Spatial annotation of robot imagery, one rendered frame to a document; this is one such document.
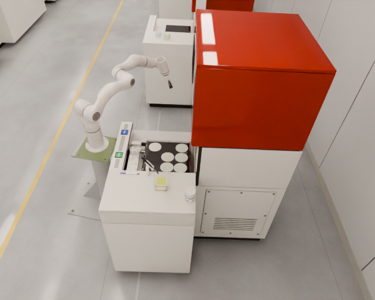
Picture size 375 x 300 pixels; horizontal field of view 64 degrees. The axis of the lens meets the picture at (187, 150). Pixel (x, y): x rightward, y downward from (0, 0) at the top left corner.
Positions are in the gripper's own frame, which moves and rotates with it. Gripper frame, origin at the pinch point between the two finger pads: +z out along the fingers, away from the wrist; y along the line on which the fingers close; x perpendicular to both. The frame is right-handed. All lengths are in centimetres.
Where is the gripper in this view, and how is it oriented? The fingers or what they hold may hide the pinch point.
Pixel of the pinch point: (169, 84)
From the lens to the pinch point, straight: 296.2
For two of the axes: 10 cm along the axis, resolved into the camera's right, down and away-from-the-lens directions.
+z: 2.1, 5.1, 8.4
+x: 9.2, -4.0, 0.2
